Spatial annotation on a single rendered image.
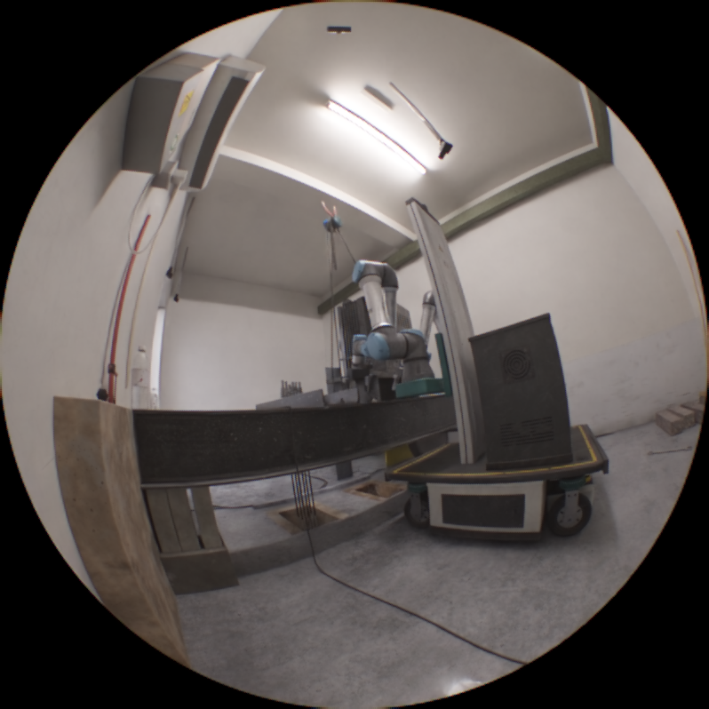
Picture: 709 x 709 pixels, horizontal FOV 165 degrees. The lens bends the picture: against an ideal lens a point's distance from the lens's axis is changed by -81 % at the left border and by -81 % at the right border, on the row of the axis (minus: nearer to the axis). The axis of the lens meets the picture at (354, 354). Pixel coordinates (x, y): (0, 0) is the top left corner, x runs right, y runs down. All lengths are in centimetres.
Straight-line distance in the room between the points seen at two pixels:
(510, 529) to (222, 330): 390
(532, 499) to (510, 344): 56
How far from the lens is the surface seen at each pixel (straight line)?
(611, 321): 267
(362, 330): 212
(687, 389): 286
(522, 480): 92
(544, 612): 83
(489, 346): 96
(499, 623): 80
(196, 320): 394
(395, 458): 273
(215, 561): 98
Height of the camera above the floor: 63
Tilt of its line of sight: 13 degrees up
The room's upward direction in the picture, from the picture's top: 7 degrees counter-clockwise
